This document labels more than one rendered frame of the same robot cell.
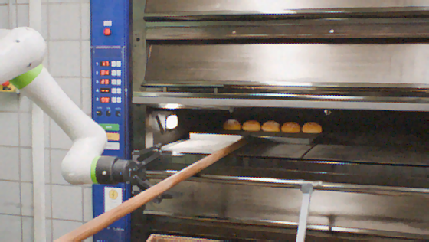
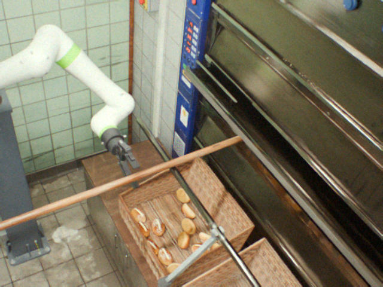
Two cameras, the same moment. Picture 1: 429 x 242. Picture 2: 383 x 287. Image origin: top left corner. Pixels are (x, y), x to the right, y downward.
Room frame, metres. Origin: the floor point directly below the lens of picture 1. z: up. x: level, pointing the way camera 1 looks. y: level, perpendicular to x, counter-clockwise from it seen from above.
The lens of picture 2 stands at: (1.10, -0.91, 2.59)
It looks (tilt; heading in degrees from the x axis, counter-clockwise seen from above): 43 degrees down; 34
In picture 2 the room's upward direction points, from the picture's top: 8 degrees clockwise
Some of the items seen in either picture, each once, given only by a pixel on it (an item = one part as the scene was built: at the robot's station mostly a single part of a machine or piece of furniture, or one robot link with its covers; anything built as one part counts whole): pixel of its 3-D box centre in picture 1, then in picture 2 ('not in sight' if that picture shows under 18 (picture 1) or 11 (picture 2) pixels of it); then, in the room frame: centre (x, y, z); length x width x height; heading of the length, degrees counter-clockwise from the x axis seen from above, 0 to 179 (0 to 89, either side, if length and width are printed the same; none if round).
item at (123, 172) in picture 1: (131, 171); (119, 150); (2.04, 0.12, 1.20); 0.09 x 0.07 x 0.08; 70
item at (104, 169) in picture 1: (110, 170); (113, 139); (2.07, 0.19, 1.20); 0.12 x 0.06 x 0.09; 160
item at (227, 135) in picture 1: (256, 134); not in sight; (3.10, -0.41, 1.20); 0.55 x 0.36 x 0.03; 71
